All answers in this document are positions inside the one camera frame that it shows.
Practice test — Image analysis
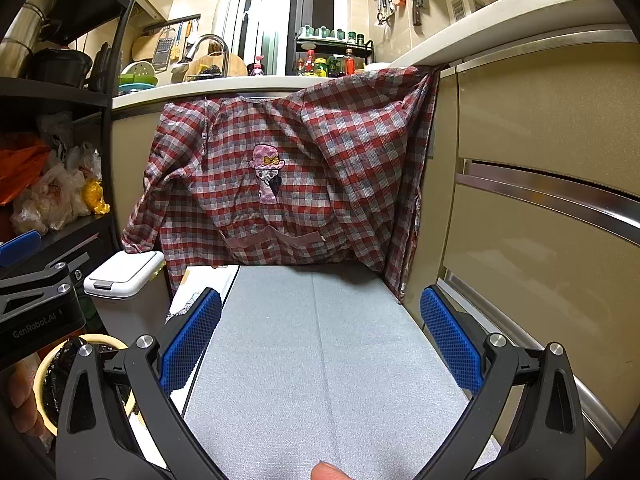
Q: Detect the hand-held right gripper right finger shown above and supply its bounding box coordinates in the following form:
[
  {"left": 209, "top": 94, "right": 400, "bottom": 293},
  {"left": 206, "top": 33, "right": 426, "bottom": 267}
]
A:
[{"left": 419, "top": 285, "right": 586, "bottom": 480}]

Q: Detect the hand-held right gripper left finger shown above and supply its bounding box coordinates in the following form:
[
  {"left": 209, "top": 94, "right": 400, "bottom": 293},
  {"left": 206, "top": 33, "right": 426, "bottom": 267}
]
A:
[{"left": 55, "top": 287, "right": 223, "bottom": 480}]

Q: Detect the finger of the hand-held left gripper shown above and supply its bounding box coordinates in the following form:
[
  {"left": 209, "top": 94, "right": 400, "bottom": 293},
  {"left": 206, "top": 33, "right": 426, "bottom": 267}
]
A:
[
  {"left": 0, "top": 252, "right": 92, "bottom": 320},
  {"left": 0, "top": 230, "right": 43, "bottom": 267}
]

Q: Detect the round beige-rimmed trash can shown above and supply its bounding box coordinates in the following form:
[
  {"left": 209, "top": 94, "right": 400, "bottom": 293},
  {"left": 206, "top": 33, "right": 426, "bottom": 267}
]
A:
[{"left": 34, "top": 332, "right": 138, "bottom": 436}]

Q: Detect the black trash bag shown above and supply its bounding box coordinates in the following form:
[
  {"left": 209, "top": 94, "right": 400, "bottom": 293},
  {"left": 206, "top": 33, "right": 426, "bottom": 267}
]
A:
[{"left": 42, "top": 337, "right": 131, "bottom": 411}]

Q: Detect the person's left hand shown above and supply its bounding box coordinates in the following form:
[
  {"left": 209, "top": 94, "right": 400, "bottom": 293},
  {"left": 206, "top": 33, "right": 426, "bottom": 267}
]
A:
[{"left": 7, "top": 357, "right": 52, "bottom": 439}]

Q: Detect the person's right hand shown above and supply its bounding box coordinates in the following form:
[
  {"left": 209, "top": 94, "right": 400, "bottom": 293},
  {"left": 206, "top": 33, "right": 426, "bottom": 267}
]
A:
[{"left": 310, "top": 461, "right": 351, "bottom": 480}]

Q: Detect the beige cabinet drawer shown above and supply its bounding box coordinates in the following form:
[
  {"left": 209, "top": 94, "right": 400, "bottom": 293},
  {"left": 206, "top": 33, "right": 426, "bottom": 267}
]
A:
[
  {"left": 457, "top": 57, "right": 640, "bottom": 196},
  {"left": 440, "top": 160, "right": 640, "bottom": 326},
  {"left": 435, "top": 270, "right": 626, "bottom": 461}
]

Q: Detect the clear plastic bag bundle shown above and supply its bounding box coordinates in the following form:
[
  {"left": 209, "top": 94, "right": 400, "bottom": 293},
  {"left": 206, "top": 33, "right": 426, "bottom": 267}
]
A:
[{"left": 12, "top": 142, "right": 103, "bottom": 236}]

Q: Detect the white printed board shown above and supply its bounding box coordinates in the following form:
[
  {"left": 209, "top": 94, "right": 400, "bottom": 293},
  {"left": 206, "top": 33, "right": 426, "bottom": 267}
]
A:
[{"left": 125, "top": 266, "right": 241, "bottom": 466}]

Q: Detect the white lidded bin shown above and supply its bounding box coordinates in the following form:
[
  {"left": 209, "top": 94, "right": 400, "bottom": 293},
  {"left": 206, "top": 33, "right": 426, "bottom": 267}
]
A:
[{"left": 83, "top": 250, "right": 176, "bottom": 346}]

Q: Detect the orange plastic bag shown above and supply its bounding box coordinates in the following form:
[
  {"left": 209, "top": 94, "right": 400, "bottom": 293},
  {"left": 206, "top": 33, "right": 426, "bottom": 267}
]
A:
[{"left": 0, "top": 132, "right": 51, "bottom": 206}]

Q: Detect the yellow plastic bag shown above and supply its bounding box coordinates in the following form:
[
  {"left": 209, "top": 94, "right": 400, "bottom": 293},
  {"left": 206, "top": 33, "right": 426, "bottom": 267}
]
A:
[{"left": 82, "top": 177, "right": 111, "bottom": 216}]

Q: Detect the grey table mat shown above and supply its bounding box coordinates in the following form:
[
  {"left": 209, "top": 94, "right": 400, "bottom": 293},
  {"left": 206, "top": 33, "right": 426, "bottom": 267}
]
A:
[{"left": 182, "top": 262, "right": 501, "bottom": 480}]

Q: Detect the black shelf rack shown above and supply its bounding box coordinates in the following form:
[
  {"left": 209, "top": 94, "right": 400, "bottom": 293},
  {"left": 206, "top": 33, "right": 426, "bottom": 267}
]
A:
[{"left": 0, "top": 0, "right": 146, "bottom": 321}]

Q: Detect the black pot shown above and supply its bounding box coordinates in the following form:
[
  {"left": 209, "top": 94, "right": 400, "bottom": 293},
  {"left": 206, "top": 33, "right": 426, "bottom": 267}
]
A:
[{"left": 32, "top": 47, "right": 93, "bottom": 88}]

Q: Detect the green dish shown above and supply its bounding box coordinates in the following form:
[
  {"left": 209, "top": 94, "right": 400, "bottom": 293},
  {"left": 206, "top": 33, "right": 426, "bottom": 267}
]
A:
[{"left": 119, "top": 60, "right": 160, "bottom": 88}]

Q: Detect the red plaid shirt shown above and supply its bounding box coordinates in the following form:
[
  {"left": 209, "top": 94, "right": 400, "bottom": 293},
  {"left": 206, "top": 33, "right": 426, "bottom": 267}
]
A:
[{"left": 121, "top": 65, "right": 446, "bottom": 306}]

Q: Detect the steel pot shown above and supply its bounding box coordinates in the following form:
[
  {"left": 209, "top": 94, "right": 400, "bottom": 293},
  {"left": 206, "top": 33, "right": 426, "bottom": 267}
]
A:
[{"left": 0, "top": 0, "right": 58, "bottom": 66}]

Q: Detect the metal grater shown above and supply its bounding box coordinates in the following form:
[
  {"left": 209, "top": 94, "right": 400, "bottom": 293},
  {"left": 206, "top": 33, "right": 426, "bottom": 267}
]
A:
[{"left": 151, "top": 27, "right": 178, "bottom": 72}]

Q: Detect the round wooden cutting board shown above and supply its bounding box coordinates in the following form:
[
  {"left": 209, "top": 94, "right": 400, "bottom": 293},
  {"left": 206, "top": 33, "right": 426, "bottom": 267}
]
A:
[{"left": 190, "top": 52, "right": 248, "bottom": 78}]

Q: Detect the steel kitchen faucet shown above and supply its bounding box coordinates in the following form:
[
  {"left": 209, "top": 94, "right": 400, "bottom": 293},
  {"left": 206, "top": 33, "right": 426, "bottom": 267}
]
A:
[{"left": 185, "top": 34, "right": 231, "bottom": 78}]

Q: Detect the row of sauce bottles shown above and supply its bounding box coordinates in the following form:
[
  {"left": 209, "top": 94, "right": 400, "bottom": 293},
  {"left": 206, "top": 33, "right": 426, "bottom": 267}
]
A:
[{"left": 297, "top": 49, "right": 368, "bottom": 77}]

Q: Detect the black spice rack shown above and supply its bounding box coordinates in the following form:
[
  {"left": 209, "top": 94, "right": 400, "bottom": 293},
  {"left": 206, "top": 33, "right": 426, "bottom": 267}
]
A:
[{"left": 294, "top": 25, "right": 376, "bottom": 78}]

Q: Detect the white kitchen countertop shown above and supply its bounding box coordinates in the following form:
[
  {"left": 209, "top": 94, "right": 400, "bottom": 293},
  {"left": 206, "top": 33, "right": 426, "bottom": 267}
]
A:
[{"left": 111, "top": 0, "right": 626, "bottom": 111}]

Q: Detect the row of green cups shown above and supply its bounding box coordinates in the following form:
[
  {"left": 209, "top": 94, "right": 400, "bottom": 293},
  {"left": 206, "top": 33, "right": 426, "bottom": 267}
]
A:
[{"left": 299, "top": 25, "right": 366, "bottom": 43}]

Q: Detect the glass sliding door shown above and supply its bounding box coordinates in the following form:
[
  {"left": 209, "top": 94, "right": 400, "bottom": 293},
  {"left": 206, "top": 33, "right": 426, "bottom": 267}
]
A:
[{"left": 220, "top": 0, "right": 351, "bottom": 76}]

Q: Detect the white wall vent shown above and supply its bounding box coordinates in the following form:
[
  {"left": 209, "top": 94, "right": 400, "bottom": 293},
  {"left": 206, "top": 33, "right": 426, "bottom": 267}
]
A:
[{"left": 451, "top": 0, "right": 486, "bottom": 23}]

